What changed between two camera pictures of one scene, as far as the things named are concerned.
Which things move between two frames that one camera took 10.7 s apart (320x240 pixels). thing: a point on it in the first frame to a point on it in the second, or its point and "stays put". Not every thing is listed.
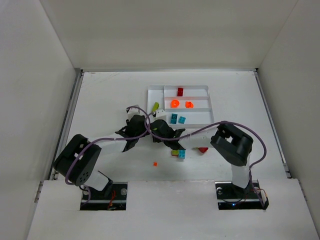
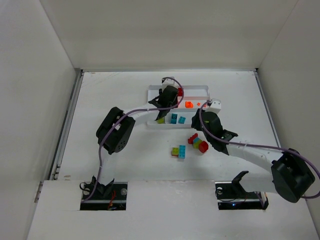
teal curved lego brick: [174, 117] stays put
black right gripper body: [157, 125] to [200, 119]
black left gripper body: [139, 122] to [160, 103]
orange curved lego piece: [189, 104] stays put
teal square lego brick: [182, 120] stays put
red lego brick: [180, 92] stays put
